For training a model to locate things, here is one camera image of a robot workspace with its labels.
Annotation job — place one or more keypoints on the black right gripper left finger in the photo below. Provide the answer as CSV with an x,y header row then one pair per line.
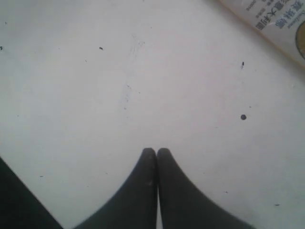
x,y
134,205

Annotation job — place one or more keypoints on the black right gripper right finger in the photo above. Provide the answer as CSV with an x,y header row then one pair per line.
x,y
183,205

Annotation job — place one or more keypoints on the long noodle package dark ends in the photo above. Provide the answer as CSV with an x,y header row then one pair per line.
x,y
281,22

